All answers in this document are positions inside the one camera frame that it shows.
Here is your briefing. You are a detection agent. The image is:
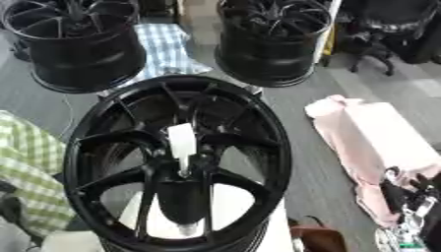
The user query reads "brown bag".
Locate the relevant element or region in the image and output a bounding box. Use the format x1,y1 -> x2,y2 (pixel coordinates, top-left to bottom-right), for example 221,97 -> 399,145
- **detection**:
287,215 -> 350,252

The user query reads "pink cloth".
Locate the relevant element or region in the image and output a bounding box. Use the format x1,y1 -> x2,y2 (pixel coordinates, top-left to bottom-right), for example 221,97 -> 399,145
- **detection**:
303,94 -> 441,228

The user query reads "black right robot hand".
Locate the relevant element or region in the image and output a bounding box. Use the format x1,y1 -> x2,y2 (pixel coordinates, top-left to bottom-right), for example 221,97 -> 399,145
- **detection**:
379,165 -> 441,215

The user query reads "white cable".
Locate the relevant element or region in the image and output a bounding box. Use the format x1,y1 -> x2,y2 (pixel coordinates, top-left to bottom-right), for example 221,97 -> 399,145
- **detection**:
56,94 -> 78,141

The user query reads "black office chair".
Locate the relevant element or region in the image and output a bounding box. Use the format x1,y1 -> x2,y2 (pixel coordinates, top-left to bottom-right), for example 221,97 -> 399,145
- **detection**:
336,0 -> 441,77

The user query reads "black spoked wheel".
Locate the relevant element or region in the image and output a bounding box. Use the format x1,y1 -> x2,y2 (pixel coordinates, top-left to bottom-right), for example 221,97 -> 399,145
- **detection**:
62,74 -> 295,252

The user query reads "white pin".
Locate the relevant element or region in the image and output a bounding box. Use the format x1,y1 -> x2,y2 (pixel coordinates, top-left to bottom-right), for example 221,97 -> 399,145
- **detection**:
165,123 -> 200,179

